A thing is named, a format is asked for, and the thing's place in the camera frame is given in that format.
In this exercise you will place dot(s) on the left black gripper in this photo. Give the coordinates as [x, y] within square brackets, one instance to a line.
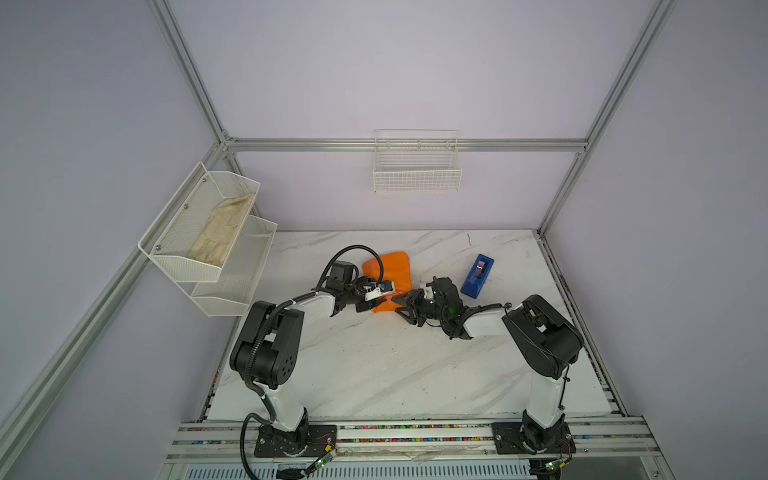
[368, 305]

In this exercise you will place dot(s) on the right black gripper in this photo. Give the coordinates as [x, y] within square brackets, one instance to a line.
[409, 298]

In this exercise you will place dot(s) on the yellow orange wrapping paper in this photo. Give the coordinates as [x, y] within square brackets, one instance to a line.
[397, 270]

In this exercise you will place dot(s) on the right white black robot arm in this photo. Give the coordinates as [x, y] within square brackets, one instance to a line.
[546, 340]

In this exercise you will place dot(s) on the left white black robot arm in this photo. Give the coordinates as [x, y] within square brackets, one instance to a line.
[266, 350]

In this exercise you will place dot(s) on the blue tape dispenser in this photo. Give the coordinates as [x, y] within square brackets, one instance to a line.
[477, 276]

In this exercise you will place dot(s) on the lower white mesh shelf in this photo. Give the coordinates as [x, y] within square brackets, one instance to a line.
[232, 294]

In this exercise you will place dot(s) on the white mesh shelf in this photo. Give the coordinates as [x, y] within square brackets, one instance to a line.
[232, 294]
[192, 239]

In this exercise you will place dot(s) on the beige cloth in shelf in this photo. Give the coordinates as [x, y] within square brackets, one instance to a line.
[213, 244]

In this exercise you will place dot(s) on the upper white mesh shelf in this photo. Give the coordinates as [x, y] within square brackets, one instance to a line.
[192, 239]

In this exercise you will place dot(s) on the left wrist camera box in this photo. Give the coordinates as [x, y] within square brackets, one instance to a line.
[379, 290]

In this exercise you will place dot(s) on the white wire wall basket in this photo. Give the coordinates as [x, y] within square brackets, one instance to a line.
[416, 161]

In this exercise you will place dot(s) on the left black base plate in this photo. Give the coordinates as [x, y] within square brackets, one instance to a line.
[308, 441]

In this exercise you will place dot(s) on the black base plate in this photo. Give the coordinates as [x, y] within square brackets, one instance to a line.
[308, 441]
[529, 438]

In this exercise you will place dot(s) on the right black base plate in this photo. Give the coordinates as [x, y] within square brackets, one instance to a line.
[529, 438]

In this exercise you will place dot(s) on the aluminium frame rail front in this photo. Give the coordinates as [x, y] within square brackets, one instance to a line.
[610, 436]

